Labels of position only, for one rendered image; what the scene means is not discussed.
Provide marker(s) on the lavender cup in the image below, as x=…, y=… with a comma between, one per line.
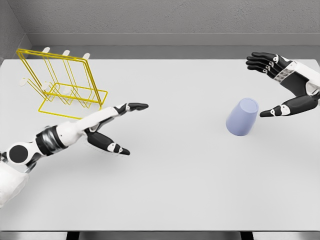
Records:
x=241, y=117

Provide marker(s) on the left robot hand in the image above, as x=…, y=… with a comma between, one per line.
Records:
x=100, y=118

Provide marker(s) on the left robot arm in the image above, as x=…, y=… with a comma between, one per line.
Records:
x=67, y=133

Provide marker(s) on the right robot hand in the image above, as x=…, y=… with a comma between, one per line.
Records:
x=295, y=85

